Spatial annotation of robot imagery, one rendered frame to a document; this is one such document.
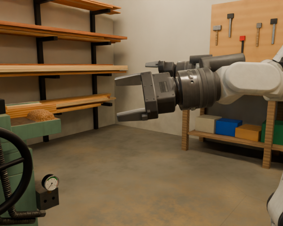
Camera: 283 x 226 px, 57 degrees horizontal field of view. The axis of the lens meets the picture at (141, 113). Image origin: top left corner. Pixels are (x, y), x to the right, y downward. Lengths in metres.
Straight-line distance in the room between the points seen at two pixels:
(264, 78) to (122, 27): 4.42
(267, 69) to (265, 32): 3.15
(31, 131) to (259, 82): 0.84
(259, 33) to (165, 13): 1.48
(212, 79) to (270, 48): 3.15
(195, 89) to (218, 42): 3.37
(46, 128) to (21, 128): 0.10
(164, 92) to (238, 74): 0.15
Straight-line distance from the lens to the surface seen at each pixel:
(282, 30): 3.69
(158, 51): 4.39
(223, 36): 3.88
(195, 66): 1.18
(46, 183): 1.12
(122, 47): 4.88
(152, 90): 0.55
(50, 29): 3.57
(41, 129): 1.12
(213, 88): 0.56
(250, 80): 0.57
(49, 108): 1.30
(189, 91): 0.55
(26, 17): 4.05
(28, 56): 3.99
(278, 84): 0.59
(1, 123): 0.96
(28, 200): 1.19
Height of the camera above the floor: 1.12
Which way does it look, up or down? 10 degrees down
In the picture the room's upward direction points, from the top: straight up
